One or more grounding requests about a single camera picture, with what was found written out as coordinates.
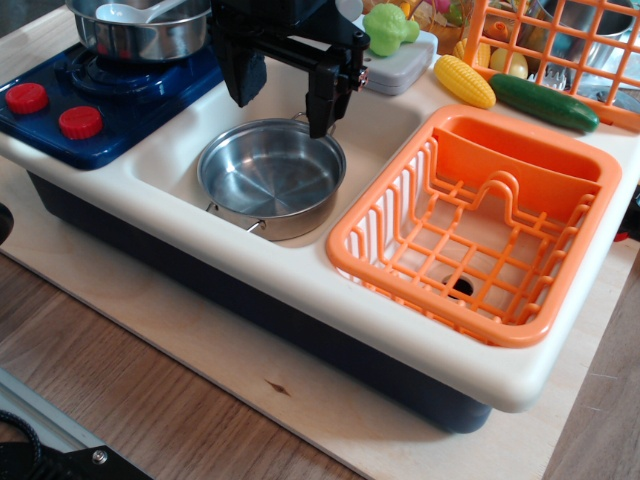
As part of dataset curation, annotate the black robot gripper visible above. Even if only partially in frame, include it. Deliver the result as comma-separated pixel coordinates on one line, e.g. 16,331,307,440
211,1,370,139

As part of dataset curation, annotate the small steel pan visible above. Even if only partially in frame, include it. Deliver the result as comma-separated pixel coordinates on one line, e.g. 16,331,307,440
197,117,347,241

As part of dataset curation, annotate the cream toy sink unit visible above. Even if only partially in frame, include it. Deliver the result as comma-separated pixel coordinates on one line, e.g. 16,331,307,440
1,63,639,413

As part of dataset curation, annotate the orange plastic drying rack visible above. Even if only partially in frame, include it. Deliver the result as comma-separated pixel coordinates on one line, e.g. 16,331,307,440
326,105,622,348

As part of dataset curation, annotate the green toy broccoli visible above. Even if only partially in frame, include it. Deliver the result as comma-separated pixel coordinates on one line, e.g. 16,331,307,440
362,3,420,57

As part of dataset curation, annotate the steel pot on stove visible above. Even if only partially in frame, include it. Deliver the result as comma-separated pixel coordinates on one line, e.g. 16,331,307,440
66,0,211,63

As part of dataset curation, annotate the yellow toy corn cob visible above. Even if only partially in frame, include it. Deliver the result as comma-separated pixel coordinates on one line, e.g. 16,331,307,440
434,55,497,109

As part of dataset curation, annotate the white plastic spoon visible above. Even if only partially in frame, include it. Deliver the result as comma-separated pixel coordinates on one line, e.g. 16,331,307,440
95,0,182,24

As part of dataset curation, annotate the blue toy stove top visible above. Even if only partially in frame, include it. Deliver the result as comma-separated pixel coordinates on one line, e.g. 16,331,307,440
1,44,222,170

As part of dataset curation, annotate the red stove knob right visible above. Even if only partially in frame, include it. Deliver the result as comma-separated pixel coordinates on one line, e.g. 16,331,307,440
58,106,104,140

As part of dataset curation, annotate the red stove knob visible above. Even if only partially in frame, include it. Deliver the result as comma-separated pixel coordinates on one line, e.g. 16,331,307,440
5,82,49,115
58,106,104,140

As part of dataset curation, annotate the yellow toy lemon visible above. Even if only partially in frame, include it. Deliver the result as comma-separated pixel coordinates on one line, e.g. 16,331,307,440
489,48,529,79

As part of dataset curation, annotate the green toy cucumber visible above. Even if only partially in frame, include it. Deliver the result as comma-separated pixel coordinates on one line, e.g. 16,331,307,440
488,73,600,133

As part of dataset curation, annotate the red stove knob left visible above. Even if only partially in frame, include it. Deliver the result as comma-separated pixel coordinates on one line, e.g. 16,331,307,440
5,82,49,115

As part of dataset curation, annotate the orange plastic grid basket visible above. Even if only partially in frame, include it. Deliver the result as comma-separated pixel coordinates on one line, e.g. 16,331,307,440
464,1,639,133

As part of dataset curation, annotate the large steel bowl background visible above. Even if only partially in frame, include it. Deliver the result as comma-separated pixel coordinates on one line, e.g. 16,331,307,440
517,1,635,90

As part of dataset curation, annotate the black cable bottom left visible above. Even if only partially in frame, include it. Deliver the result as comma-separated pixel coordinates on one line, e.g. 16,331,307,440
0,409,42,480

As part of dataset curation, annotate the black bracket with screw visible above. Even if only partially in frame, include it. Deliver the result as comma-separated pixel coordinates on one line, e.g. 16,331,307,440
1,442,151,480

